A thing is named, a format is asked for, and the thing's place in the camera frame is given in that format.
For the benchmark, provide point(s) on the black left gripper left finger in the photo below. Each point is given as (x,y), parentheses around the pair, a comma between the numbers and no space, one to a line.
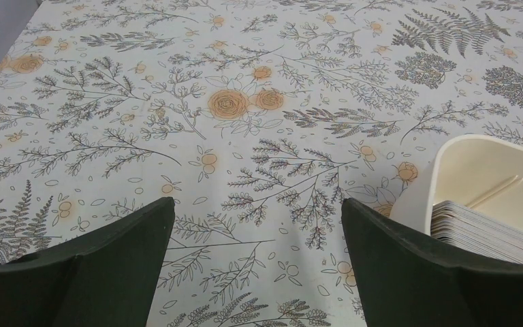
(106,277)

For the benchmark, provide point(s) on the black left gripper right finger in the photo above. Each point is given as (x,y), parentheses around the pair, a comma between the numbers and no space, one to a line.
(407,278)

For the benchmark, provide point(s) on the cream plastic oblong tray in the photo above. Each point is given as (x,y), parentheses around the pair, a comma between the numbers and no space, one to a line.
(483,173)

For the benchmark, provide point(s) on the stack of cards in tray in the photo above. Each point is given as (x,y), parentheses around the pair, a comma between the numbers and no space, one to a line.
(467,229)

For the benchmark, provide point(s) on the floral patterned table mat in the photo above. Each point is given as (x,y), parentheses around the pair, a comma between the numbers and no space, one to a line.
(257,118)

